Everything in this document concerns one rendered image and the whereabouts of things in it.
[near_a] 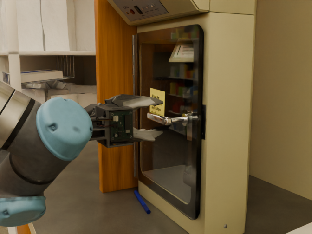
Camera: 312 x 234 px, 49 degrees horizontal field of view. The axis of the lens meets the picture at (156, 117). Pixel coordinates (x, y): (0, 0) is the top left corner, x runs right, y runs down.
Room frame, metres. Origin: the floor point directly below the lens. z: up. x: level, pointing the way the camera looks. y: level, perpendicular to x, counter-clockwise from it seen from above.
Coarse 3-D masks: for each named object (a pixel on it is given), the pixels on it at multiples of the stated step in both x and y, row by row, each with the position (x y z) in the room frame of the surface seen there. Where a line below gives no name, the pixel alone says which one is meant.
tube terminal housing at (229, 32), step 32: (224, 0) 0.68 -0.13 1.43; (256, 0) 0.85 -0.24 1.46; (224, 32) 0.68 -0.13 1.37; (224, 64) 0.68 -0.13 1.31; (224, 96) 0.68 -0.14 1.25; (224, 128) 0.69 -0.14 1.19; (224, 160) 0.69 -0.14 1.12; (224, 192) 0.69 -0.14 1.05; (192, 224) 0.70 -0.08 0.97; (224, 224) 0.69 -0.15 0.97
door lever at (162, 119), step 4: (148, 112) 0.75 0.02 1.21; (152, 112) 0.75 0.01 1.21; (148, 116) 0.75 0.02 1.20; (152, 116) 0.73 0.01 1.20; (156, 116) 0.71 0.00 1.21; (160, 116) 0.70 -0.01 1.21; (164, 116) 0.70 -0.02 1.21; (184, 116) 0.70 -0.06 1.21; (152, 120) 0.73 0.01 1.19; (156, 120) 0.71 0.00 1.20; (160, 120) 0.70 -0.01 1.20; (164, 120) 0.68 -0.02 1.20; (168, 120) 0.68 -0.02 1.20; (172, 120) 0.68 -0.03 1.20; (176, 120) 0.69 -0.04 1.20; (180, 120) 0.69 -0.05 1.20; (184, 120) 0.70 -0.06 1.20; (164, 124) 0.68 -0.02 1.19; (168, 124) 0.68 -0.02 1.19; (184, 124) 0.70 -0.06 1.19
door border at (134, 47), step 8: (136, 40) 0.92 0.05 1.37; (136, 48) 0.92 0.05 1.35; (136, 56) 0.92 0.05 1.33; (136, 64) 0.92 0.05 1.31; (136, 72) 0.92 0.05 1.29; (136, 80) 0.92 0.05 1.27; (136, 88) 0.92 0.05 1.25; (136, 112) 0.92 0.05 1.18; (136, 120) 0.92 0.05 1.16; (136, 128) 0.93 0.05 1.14; (136, 144) 0.93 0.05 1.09; (200, 144) 0.67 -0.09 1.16; (136, 152) 0.93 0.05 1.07; (136, 160) 0.93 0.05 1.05; (136, 168) 0.93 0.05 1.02; (136, 176) 0.93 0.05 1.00
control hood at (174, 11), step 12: (108, 0) 0.90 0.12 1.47; (168, 0) 0.70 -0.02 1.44; (180, 0) 0.67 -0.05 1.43; (192, 0) 0.65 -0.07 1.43; (204, 0) 0.66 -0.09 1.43; (120, 12) 0.90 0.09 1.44; (180, 12) 0.70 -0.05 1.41; (192, 12) 0.68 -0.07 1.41; (204, 12) 0.67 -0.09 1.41; (132, 24) 0.92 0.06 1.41
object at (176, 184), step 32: (160, 32) 0.80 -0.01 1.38; (192, 32) 0.68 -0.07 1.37; (160, 64) 0.80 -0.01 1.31; (192, 64) 0.68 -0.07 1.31; (192, 96) 0.68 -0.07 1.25; (160, 128) 0.80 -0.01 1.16; (192, 128) 0.68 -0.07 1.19; (160, 160) 0.80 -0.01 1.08; (192, 160) 0.68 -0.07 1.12; (160, 192) 0.80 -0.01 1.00; (192, 192) 0.68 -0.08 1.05
